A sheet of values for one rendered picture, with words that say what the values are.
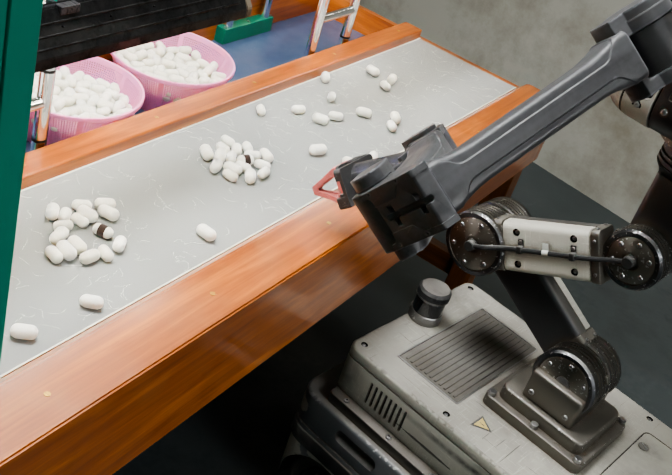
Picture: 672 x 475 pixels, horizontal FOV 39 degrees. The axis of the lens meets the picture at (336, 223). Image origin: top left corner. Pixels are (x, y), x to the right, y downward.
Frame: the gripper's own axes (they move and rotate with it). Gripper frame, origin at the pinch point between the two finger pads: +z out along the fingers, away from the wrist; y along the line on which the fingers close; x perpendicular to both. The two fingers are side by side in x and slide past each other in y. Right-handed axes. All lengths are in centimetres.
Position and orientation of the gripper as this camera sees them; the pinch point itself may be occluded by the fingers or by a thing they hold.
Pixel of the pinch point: (317, 189)
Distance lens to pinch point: 161.7
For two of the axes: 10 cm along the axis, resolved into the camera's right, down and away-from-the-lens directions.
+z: -7.9, 1.6, 5.9
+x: 3.1, 9.4, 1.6
